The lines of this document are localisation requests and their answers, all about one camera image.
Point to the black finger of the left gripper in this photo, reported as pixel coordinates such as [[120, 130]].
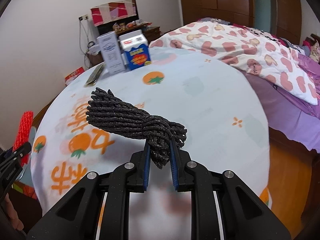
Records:
[[18, 154]]

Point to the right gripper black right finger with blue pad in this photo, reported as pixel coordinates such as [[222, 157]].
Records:
[[222, 205]]

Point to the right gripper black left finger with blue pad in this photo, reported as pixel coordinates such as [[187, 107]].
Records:
[[97, 207]]

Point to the red net bag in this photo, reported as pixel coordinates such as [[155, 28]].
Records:
[[23, 133]]

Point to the black foam net bundle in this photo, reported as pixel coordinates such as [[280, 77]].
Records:
[[112, 115]]

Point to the person left hand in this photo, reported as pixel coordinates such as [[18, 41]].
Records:
[[12, 214]]

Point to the white orange-print tablecloth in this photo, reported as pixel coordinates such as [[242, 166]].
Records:
[[226, 124]]

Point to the red cardboard box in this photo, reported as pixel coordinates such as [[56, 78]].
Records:
[[69, 78]]

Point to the dark snack sachet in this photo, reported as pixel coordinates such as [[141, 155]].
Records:
[[95, 75]]

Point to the purple bed sheet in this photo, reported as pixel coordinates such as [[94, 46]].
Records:
[[295, 118]]

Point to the white blue milk carton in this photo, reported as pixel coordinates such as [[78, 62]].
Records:
[[111, 53]]

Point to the blue look drink carton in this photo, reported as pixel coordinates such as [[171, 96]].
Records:
[[136, 49]]

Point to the red pink patchwork cloth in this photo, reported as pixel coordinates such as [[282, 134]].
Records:
[[113, 11]]

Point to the heart print white quilt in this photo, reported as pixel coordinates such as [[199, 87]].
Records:
[[246, 51]]

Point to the wooden tv cabinet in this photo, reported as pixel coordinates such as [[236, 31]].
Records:
[[150, 33]]

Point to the dark wooden wardrobe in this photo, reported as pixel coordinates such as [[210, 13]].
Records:
[[287, 21]]

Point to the wall socket with cables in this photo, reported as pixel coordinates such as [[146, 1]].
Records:
[[85, 39]]

